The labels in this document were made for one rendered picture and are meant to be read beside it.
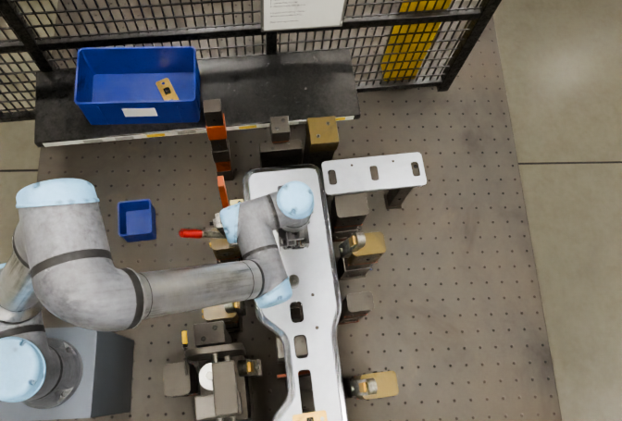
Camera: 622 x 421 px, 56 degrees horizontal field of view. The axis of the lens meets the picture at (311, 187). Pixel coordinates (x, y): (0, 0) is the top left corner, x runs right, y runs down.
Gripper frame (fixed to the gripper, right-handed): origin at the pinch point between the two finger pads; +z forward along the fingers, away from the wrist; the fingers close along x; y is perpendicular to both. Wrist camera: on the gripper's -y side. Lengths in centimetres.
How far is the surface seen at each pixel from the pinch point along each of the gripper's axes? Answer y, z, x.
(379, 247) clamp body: 6.9, 1.8, 22.9
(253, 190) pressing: -13.9, 6.5, -8.1
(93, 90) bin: -47, 4, -50
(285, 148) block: -25.3, 6.7, 2.2
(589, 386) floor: 56, 106, 125
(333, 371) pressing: 36.1, 5.8, 7.2
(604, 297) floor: 20, 106, 143
